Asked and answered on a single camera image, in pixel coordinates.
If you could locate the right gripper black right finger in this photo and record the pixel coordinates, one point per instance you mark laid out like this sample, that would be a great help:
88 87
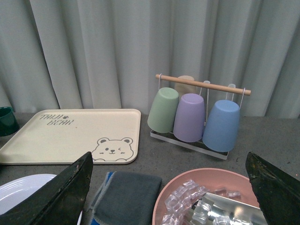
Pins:
277 192

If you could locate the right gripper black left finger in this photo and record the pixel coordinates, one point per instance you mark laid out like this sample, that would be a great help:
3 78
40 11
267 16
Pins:
59 202

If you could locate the white round plate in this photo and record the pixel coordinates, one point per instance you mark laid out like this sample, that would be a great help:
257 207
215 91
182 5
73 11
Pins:
16 191

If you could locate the metal ice scoop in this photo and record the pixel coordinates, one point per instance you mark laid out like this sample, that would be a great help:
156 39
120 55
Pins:
212 209

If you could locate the grey microfibre cloth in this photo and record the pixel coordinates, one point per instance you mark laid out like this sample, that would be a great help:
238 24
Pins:
125 198

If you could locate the cream bear serving tray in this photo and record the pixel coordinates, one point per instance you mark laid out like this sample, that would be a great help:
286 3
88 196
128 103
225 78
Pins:
62 136

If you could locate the blue plastic cup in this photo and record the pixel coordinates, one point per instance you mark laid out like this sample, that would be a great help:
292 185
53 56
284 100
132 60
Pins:
222 126

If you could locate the dark green enamel mug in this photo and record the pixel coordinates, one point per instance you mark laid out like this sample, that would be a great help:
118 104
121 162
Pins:
8 122

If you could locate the pink bowl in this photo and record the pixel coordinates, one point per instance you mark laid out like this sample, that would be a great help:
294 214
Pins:
178 196

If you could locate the purple plastic cup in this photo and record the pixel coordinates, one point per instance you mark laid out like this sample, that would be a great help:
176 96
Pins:
189 119

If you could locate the green plastic cup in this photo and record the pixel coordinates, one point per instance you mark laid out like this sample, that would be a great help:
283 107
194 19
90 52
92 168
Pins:
163 110

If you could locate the beige plastic cup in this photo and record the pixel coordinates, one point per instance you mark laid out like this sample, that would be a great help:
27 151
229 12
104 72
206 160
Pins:
184 88

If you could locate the grey curtain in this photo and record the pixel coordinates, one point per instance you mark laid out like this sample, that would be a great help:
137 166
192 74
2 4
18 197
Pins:
73 54

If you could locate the white cup rack wooden handle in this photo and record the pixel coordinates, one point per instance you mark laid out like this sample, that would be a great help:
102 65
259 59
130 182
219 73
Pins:
198 146

